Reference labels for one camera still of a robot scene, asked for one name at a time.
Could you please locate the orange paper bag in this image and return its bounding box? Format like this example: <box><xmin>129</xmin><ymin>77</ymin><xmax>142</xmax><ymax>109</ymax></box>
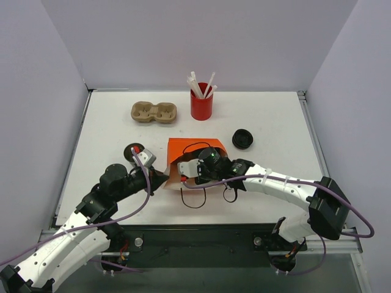
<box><xmin>163</xmin><ymin>137</ymin><xmax>227</xmax><ymax>209</ymax></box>

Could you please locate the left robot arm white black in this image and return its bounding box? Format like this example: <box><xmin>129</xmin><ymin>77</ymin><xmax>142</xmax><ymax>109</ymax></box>
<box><xmin>1</xmin><ymin>164</ymin><xmax>169</xmax><ymax>292</ymax></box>

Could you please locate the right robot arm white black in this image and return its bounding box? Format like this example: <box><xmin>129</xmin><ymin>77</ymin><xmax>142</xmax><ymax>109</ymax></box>
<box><xmin>196</xmin><ymin>147</ymin><xmax>349</xmax><ymax>249</ymax></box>

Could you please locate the red straw holder cup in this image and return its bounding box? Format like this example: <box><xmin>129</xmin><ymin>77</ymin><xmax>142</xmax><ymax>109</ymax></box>
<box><xmin>190</xmin><ymin>90</ymin><xmax>214</xmax><ymax>121</ymax></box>

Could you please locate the wrapped white straw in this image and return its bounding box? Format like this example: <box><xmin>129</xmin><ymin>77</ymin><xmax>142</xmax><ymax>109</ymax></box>
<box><xmin>203</xmin><ymin>72</ymin><xmax>216</xmax><ymax>99</ymax></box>
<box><xmin>187</xmin><ymin>71</ymin><xmax>203</xmax><ymax>99</ymax></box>
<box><xmin>207</xmin><ymin>85</ymin><xmax>217</xmax><ymax>98</ymax></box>

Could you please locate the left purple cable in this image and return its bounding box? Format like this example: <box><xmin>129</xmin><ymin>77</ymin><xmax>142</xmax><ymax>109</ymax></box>
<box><xmin>0</xmin><ymin>149</ymin><xmax>153</xmax><ymax>272</ymax></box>

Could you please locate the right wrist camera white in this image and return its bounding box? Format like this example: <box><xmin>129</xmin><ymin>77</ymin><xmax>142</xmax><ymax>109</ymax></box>
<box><xmin>177</xmin><ymin>159</ymin><xmax>201</xmax><ymax>178</ymax></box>

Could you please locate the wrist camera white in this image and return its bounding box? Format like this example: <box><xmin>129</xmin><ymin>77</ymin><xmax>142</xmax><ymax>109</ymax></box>
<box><xmin>177</xmin><ymin>159</ymin><xmax>201</xmax><ymax>178</ymax></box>
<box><xmin>130</xmin><ymin>146</ymin><xmax>156</xmax><ymax>168</ymax></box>

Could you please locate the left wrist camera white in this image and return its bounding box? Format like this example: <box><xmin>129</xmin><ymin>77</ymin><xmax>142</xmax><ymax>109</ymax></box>
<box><xmin>130</xmin><ymin>146</ymin><xmax>156</xmax><ymax>168</ymax></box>

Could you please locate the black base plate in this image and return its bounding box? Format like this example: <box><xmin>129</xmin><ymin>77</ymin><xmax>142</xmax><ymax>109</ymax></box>
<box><xmin>97</xmin><ymin>223</ymin><xmax>307</xmax><ymax>271</ymax></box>

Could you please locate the aluminium frame rail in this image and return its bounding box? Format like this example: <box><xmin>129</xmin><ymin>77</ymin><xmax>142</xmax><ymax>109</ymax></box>
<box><xmin>304</xmin><ymin>235</ymin><xmax>363</xmax><ymax>254</ymax></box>

